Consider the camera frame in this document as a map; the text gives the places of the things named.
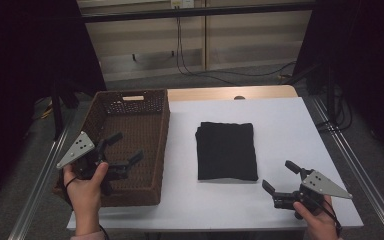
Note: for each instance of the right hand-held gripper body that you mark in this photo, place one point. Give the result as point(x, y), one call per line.
point(320, 185)

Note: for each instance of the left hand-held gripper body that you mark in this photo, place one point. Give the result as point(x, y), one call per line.
point(80, 150)

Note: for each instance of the brown woven basket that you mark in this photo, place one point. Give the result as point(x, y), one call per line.
point(136, 126)

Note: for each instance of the black cloth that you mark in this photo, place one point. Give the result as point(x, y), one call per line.
point(226, 151)

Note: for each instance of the person's right hand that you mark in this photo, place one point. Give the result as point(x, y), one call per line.
point(320, 225)

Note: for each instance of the person's left hand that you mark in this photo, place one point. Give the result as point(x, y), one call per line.
point(85, 196)

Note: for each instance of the white table mat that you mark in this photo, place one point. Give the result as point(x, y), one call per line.
point(280, 133)

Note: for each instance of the black metal stand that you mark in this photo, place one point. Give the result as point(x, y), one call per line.
point(57, 113)
point(330, 96)

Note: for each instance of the dark round table grommet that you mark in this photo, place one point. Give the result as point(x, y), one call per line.
point(239, 97)

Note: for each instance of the black curtain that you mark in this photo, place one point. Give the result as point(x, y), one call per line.
point(20, 66)
point(370, 50)

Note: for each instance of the black horizontal bar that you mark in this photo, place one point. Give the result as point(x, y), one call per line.
point(196, 12)

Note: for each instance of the aluminium floor rail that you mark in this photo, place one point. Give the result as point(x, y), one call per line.
point(36, 186)
point(360, 173)

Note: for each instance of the white wall outlet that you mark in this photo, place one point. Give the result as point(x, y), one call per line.
point(182, 3)

